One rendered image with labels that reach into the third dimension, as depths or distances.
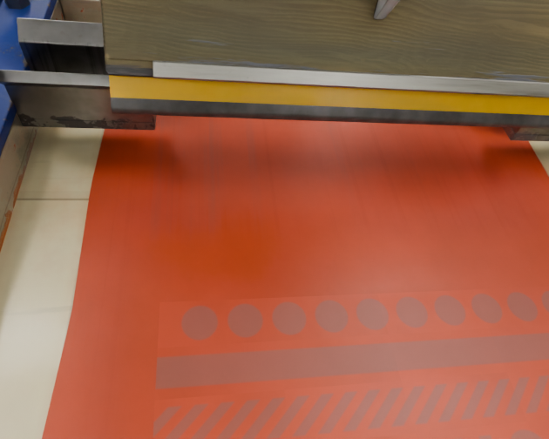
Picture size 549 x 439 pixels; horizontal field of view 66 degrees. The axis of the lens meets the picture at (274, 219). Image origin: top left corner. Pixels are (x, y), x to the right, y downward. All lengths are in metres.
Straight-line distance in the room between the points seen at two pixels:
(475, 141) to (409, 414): 0.28
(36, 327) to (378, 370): 0.21
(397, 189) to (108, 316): 0.25
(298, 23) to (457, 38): 0.11
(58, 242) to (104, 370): 0.10
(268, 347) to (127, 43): 0.21
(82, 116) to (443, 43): 0.27
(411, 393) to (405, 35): 0.24
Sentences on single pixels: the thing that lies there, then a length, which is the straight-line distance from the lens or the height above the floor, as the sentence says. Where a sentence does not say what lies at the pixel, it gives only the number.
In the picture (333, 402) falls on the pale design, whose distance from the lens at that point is 0.28.
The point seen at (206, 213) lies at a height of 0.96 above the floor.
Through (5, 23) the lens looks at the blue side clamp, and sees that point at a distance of 0.44.
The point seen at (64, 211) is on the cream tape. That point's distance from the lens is 0.34.
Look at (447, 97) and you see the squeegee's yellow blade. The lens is 0.36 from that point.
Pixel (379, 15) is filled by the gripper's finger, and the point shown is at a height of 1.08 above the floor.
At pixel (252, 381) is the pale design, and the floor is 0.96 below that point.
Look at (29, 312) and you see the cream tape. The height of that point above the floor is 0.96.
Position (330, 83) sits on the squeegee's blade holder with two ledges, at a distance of 0.29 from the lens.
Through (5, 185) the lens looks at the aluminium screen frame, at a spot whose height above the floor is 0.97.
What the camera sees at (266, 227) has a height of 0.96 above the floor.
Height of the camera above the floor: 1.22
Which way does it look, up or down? 53 degrees down
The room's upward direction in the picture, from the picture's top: 13 degrees clockwise
